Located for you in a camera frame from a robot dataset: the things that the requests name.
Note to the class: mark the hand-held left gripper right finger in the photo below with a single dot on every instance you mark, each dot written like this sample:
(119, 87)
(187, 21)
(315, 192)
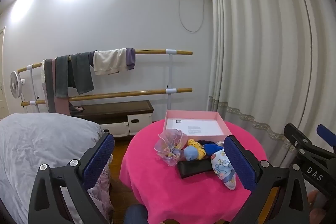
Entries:
(239, 161)

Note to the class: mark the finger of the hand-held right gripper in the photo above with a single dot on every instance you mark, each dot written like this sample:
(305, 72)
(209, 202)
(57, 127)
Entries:
(325, 132)
(295, 134)

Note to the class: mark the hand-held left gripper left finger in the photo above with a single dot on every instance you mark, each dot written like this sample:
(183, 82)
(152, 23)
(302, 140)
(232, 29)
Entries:
(98, 158)

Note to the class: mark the cartoon print white cloth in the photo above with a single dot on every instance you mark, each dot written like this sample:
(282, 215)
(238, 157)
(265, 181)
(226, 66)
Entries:
(224, 169)

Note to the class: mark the royal blue scrunchie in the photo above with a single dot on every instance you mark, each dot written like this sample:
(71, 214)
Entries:
(211, 149)

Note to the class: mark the yellow knit scrunchie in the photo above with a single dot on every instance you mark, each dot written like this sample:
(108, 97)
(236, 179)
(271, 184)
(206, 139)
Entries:
(200, 153)

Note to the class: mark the black scrunchie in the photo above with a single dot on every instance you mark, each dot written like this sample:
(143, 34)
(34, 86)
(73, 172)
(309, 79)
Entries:
(202, 142)

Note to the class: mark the black elastic headband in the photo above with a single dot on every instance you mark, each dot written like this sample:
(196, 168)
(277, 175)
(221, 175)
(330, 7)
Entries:
(191, 169)

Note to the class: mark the light blue scrunchie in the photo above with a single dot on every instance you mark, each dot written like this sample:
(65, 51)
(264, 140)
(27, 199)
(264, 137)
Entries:
(190, 153)

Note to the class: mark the pink cardboard box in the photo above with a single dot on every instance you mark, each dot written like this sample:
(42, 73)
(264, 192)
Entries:
(191, 113)

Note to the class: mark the multicolour organza scrunchie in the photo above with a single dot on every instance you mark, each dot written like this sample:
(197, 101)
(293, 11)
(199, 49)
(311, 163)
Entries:
(168, 157)

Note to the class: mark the pink organza scrunchie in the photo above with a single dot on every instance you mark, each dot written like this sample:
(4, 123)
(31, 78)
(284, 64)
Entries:
(173, 136)

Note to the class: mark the person's right hand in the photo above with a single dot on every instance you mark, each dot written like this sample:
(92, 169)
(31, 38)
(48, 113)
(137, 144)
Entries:
(317, 203)

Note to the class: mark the pink quilted blanket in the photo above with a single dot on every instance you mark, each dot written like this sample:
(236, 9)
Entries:
(101, 195)

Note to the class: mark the brown and white bench cabinet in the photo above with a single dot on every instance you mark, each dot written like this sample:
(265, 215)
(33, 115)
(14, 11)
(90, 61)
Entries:
(113, 109)

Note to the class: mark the small pink item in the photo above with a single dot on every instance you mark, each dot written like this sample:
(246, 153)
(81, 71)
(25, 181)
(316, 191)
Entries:
(76, 108)

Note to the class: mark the grey duvet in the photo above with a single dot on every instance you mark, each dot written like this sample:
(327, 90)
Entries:
(39, 148)

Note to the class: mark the pink hanging cloth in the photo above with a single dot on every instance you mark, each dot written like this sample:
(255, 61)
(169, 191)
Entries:
(61, 106)

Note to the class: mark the person's leg in jeans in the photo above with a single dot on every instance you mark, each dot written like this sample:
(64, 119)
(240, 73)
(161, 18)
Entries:
(135, 214)

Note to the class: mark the pink tablecloth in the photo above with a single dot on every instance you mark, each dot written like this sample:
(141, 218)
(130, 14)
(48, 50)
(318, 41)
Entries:
(170, 187)

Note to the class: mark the cream pleated curtain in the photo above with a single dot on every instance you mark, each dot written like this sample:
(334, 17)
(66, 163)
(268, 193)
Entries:
(262, 56)

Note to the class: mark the long dark grey towel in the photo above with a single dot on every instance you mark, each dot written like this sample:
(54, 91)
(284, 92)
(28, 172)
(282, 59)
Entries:
(82, 74)

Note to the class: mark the short dark grey towel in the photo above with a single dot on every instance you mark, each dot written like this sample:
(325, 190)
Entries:
(62, 77)

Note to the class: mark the grey hanging cloth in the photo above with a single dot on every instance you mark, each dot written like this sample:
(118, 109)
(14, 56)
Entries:
(49, 82)

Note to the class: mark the cream garment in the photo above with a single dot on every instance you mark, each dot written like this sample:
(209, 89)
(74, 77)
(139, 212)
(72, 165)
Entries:
(110, 61)

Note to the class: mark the white hanging cloth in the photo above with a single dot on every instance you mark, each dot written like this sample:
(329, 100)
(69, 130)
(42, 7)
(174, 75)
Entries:
(43, 77)

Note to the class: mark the purple garment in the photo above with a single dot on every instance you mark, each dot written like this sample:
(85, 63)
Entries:
(130, 58)

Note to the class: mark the white standing fan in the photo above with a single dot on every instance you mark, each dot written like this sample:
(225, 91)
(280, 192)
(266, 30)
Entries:
(15, 82)

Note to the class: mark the wooden ballet barre rack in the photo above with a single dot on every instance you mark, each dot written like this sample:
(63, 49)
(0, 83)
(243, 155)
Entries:
(152, 51)

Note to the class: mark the white door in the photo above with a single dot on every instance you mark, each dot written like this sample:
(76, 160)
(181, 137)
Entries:
(2, 69)

